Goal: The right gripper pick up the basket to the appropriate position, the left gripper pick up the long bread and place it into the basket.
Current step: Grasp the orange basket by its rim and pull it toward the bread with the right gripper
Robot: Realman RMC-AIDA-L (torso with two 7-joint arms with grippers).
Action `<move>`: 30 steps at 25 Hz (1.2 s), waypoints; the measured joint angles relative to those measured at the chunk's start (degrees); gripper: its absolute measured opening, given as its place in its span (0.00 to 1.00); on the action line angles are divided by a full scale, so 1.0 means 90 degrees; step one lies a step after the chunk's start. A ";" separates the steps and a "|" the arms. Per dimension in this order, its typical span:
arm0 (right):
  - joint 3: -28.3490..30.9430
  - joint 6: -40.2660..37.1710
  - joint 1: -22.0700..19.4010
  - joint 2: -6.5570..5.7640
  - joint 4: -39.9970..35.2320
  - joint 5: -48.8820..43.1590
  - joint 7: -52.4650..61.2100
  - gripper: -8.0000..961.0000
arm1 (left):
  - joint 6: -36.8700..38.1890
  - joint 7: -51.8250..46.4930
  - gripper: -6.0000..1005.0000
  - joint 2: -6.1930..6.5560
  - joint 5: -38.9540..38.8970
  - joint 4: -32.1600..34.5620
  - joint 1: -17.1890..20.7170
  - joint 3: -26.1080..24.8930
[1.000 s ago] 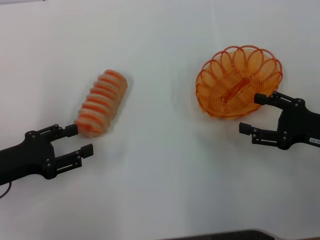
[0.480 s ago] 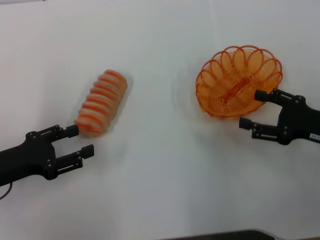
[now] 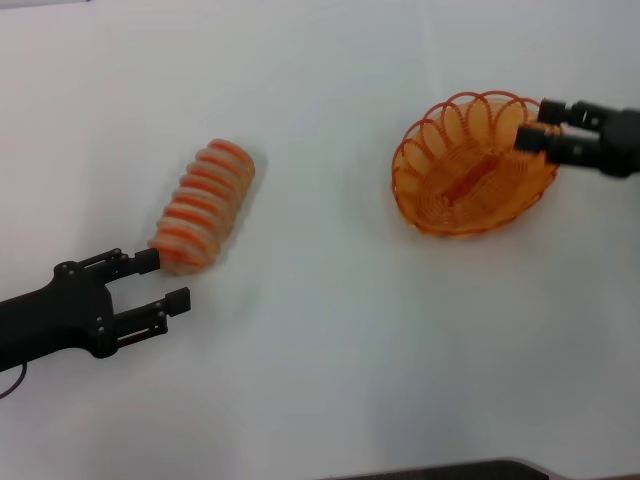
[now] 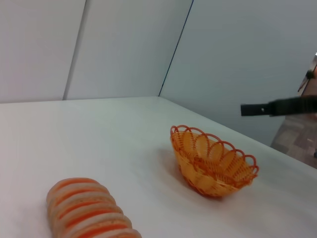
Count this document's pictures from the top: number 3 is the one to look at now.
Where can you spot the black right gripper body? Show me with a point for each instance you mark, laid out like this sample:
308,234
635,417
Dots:
620,145

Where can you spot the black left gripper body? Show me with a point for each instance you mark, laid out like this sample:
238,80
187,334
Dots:
55,315

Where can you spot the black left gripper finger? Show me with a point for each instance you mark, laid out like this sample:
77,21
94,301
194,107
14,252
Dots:
145,261
177,301

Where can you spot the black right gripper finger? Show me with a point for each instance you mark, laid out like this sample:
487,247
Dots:
532,141
555,111

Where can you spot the orange striped bread roll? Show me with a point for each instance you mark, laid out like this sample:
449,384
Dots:
210,200

